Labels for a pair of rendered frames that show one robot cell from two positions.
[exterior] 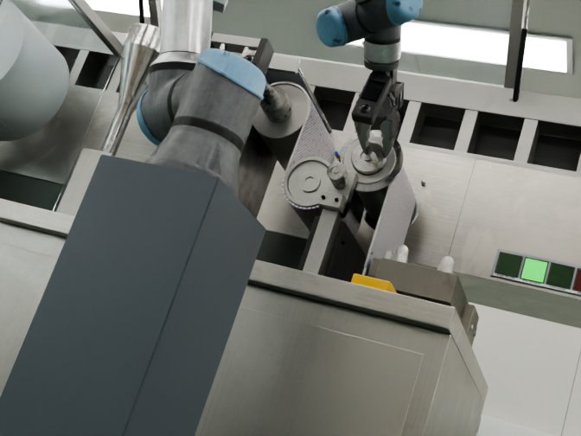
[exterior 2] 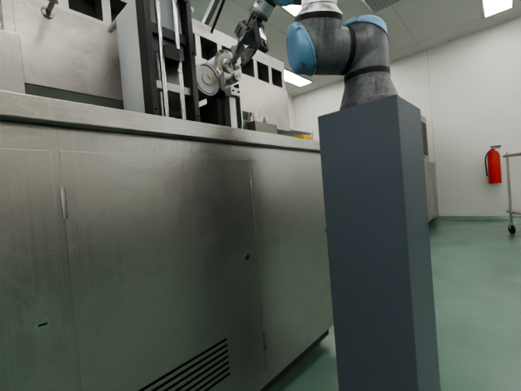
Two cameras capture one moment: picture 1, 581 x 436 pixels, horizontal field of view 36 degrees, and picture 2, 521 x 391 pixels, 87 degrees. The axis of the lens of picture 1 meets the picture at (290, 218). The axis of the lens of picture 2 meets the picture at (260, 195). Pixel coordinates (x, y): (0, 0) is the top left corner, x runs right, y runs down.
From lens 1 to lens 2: 1.67 m
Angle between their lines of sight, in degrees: 72
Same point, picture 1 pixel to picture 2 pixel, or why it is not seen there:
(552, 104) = (224, 38)
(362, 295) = (314, 144)
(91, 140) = not seen: outside the picture
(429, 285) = (270, 130)
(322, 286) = (304, 143)
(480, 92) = (198, 25)
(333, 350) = (306, 170)
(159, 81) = (335, 27)
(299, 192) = (204, 84)
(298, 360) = (299, 178)
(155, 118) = (330, 57)
